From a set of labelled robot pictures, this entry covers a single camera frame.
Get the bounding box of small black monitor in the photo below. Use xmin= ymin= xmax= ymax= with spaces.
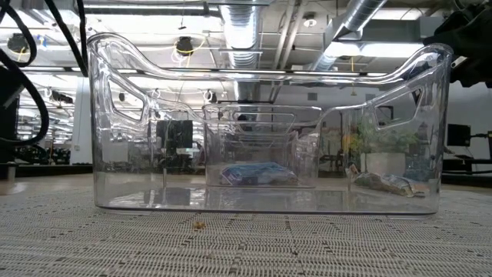
xmin=447 ymin=123 xmax=472 ymax=148

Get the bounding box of white plant pot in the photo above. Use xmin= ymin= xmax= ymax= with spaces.
xmin=360 ymin=152 xmax=407 ymax=178

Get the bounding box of green potted plant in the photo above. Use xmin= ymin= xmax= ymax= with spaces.
xmin=345 ymin=121 xmax=420 ymax=155

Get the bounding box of woven white table mat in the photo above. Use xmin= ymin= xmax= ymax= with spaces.
xmin=0 ymin=186 xmax=492 ymax=277

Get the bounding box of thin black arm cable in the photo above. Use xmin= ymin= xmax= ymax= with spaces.
xmin=75 ymin=0 xmax=88 ymax=62
xmin=43 ymin=0 xmax=90 ymax=78

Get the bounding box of black round ceiling device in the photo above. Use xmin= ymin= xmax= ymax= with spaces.
xmin=175 ymin=36 xmax=194 ymax=57

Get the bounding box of grey waste bin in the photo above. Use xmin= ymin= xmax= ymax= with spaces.
xmin=0 ymin=162 xmax=18 ymax=180

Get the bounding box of silver round air duct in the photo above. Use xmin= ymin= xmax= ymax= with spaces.
xmin=219 ymin=0 xmax=263 ymax=102

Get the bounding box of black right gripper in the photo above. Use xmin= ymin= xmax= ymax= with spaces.
xmin=411 ymin=7 xmax=477 ymax=88

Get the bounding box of silver spiral air duct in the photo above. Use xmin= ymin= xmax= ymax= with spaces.
xmin=310 ymin=0 xmax=388 ymax=72

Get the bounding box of green blue granola bar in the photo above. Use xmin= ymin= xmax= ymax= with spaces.
xmin=345 ymin=164 xmax=389 ymax=193

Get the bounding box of yellow ceiling cable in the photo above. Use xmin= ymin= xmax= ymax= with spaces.
xmin=171 ymin=33 xmax=208 ymax=55

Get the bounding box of white building column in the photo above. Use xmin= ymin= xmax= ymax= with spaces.
xmin=70 ymin=76 xmax=93 ymax=165

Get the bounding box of rectangular ceiling light panel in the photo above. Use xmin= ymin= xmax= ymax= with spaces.
xmin=334 ymin=41 xmax=424 ymax=58

